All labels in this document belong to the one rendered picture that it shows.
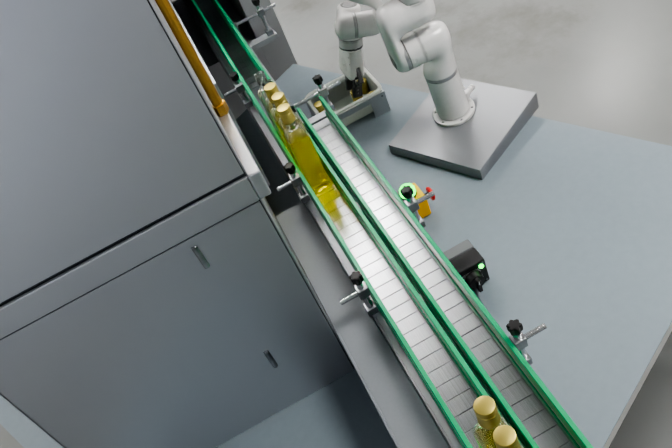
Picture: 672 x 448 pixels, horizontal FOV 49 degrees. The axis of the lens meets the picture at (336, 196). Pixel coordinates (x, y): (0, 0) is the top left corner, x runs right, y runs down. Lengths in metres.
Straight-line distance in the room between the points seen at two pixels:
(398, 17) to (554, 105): 1.59
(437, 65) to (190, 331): 1.01
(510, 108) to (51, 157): 1.36
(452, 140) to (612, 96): 1.40
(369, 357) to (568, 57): 2.36
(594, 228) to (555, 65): 1.84
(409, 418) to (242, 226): 0.50
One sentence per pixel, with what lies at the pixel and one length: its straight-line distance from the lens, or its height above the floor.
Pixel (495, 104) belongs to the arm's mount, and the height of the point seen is 0.80.
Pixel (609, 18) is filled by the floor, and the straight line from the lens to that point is 3.91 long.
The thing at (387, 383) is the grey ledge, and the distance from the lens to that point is 1.58.
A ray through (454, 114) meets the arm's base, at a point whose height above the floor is 0.83.
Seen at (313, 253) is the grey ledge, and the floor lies 0.88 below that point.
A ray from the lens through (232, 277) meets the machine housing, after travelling 1.46.
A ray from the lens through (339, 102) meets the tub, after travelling 2.48.
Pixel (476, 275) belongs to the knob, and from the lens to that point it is 1.77.
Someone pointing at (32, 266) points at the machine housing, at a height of 1.44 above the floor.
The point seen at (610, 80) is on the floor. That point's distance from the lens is 3.52.
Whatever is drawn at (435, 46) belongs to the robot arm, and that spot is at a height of 1.07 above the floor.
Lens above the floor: 2.18
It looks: 41 degrees down
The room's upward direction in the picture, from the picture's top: 25 degrees counter-clockwise
